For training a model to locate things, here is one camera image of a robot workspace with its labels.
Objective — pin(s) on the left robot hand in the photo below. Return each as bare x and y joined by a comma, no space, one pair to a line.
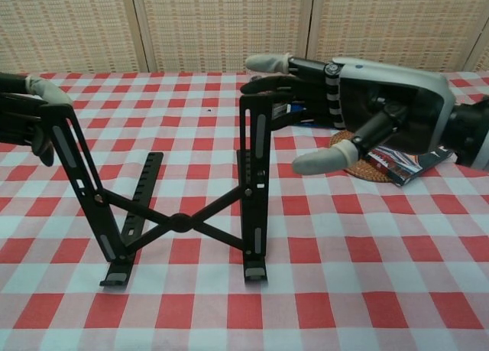
23,114

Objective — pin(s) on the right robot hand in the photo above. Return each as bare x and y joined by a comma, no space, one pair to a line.
401,98

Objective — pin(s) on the black folding laptop stand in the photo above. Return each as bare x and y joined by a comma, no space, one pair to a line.
179,221

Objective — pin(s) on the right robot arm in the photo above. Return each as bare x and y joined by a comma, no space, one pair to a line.
473,137

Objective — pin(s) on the dark patterned card box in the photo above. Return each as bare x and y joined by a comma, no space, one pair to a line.
397,167

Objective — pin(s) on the bamboo folding screen panel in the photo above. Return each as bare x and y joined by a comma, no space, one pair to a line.
68,26
393,22
225,26
483,58

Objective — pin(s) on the round woven brown coaster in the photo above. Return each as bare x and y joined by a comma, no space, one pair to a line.
363,173

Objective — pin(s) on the blue cookie box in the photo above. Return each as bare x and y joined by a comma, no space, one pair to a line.
298,108

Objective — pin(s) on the red white checkered tablecloth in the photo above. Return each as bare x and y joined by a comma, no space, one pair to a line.
344,270

